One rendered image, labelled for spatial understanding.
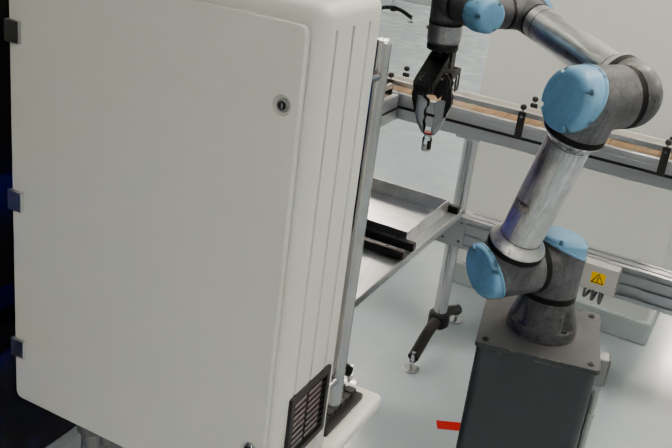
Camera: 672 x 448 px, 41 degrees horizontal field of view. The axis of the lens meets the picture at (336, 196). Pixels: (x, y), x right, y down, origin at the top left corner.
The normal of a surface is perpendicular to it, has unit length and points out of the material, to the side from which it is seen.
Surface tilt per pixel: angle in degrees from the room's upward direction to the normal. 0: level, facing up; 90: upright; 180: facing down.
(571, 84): 83
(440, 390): 0
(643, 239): 90
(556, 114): 83
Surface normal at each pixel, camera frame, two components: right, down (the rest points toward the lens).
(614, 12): -0.47, 0.28
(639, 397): 0.11, -0.92
